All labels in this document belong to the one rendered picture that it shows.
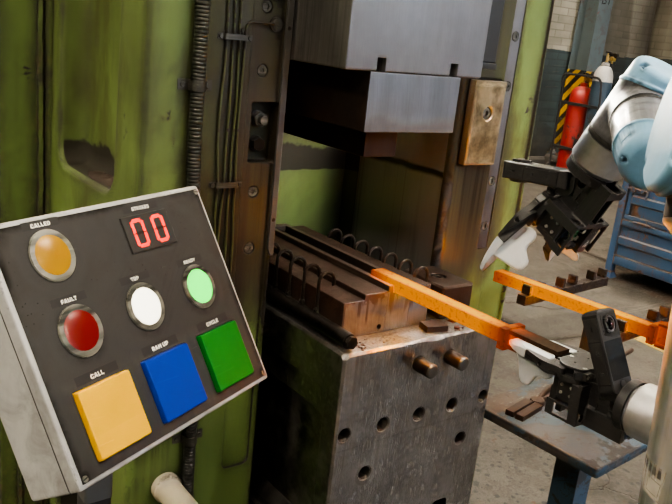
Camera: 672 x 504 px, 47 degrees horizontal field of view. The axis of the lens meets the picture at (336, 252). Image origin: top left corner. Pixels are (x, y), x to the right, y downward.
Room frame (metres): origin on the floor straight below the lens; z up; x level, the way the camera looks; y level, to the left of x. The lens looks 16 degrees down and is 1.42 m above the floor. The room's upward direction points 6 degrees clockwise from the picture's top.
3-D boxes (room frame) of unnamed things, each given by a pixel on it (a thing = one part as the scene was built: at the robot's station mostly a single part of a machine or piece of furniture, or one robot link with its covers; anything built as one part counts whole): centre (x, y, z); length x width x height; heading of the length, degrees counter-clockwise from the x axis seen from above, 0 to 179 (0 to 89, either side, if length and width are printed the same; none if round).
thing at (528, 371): (1.05, -0.30, 0.98); 0.09 x 0.03 x 0.06; 41
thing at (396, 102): (1.46, 0.03, 1.32); 0.42 x 0.20 x 0.10; 38
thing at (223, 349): (0.91, 0.13, 1.01); 0.07 x 0.05 x 0.07; 153
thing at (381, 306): (1.46, 0.03, 0.96); 0.42 x 0.20 x 0.09; 38
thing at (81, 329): (0.76, 0.26, 1.09); 0.05 x 0.03 x 0.04; 128
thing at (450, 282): (1.45, -0.20, 0.95); 0.12 x 0.08 x 0.06; 38
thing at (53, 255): (0.77, 0.30, 1.16); 0.05 x 0.03 x 0.04; 128
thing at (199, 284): (0.93, 0.17, 1.09); 0.05 x 0.03 x 0.04; 128
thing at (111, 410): (0.73, 0.22, 1.01); 0.07 x 0.05 x 0.07; 153
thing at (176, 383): (0.82, 0.17, 1.01); 0.07 x 0.05 x 0.07; 153
